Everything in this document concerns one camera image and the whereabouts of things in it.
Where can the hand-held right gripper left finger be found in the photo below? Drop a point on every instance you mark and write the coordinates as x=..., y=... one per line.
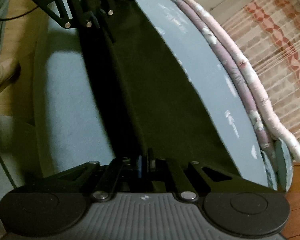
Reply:
x=140, y=168

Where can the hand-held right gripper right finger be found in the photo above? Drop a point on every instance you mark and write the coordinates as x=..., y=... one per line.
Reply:
x=151, y=166

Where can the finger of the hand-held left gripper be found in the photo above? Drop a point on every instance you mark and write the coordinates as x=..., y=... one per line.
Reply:
x=72, y=10
x=110, y=0

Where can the black pants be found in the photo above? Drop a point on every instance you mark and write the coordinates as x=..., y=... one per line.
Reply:
x=152, y=92

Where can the purple floral quilt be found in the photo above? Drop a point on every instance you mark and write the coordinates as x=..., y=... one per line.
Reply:
x=227, y=62

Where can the thick blue pillow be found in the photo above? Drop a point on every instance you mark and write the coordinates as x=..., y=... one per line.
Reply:
x=282, y=160

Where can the pink floral quilt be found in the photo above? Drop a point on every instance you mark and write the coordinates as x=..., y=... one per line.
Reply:
x=255, y=85

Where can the patterned curtain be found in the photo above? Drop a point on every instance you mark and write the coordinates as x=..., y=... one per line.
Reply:
x=277, y=42

